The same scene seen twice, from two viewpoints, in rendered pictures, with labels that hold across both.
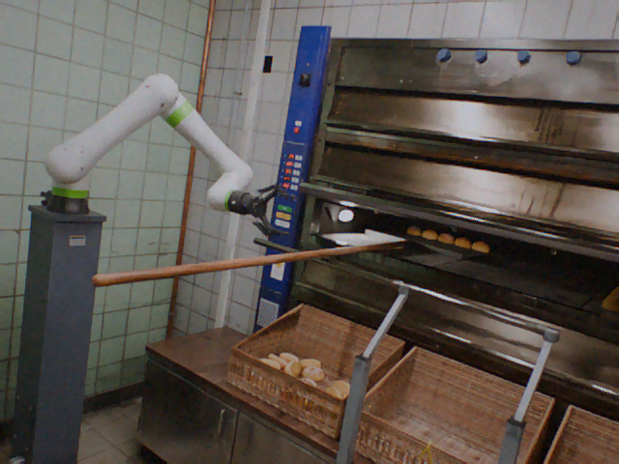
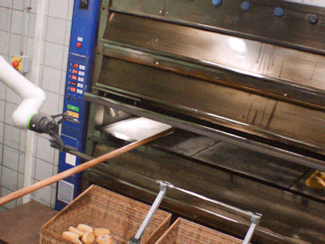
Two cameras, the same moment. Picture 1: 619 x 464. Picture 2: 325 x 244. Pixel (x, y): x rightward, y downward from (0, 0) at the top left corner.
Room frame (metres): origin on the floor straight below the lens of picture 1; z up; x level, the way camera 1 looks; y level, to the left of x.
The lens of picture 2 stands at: (-0.75, 0.00, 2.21)
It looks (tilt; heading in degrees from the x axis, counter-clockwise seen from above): 16 degrees down; 354
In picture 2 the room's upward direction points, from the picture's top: 8 degrees clockwise
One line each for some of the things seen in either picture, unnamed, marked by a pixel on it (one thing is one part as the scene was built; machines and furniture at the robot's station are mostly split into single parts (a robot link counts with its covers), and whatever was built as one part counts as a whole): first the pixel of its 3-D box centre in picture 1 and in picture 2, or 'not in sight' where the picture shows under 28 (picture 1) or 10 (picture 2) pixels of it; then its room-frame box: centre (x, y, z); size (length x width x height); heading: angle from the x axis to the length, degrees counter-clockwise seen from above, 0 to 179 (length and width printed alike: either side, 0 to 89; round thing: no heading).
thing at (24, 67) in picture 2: not in sight; (20, 63); (2.77, 0.51, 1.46); 0.10 x 0.07 x 0.10; 55
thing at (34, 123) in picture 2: (242, 202); (40, 124); (1.97, 0.27, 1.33); 0.12 x 0.06 x 0.09; 146
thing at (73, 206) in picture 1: (61, 200); not in sight; (1.94, 0.95, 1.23); 0.26 x 0.15 x 0.06; 52
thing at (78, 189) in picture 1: (72, 169); not in sight; (1.90, 0.91, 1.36); 0.16 x 0.13 x 0.19; 19
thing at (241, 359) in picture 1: (316, 361); (105, 232); (2.05, -0.12, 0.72); 0.56 x 0.49 x 0.28; 56
